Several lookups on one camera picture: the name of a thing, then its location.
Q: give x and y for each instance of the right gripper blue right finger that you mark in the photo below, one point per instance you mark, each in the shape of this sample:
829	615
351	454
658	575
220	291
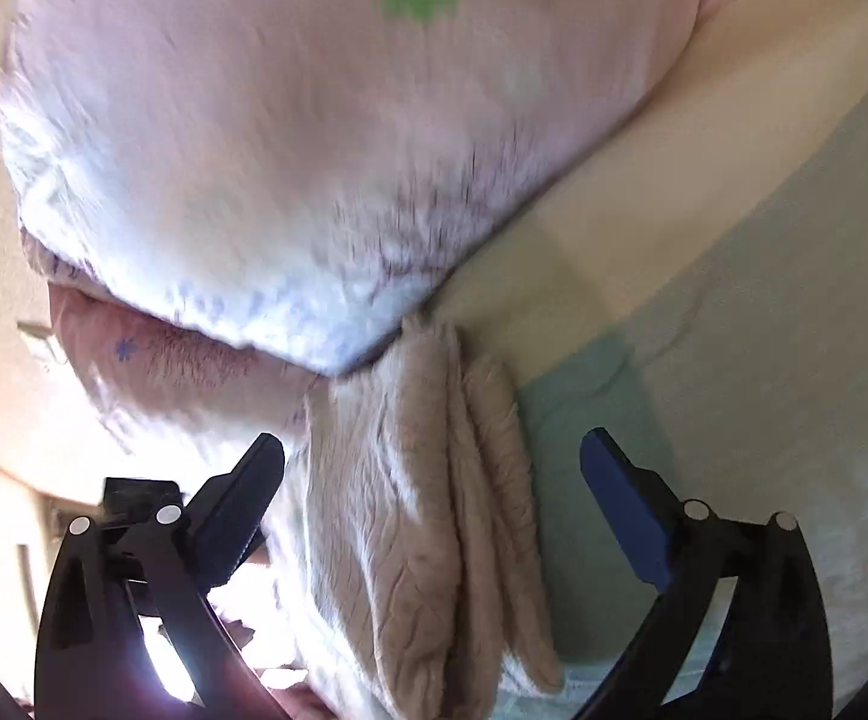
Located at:
772	658

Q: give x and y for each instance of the right floral pillow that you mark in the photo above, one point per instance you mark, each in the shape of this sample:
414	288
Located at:
232	198

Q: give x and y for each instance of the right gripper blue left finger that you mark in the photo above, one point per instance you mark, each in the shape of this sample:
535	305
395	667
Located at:
127	630

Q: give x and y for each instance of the patchwork floral bed sheet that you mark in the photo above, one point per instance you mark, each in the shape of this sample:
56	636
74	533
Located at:
699	287

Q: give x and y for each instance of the beige cable-knit sweater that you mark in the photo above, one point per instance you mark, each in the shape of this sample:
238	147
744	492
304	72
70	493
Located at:
404	540

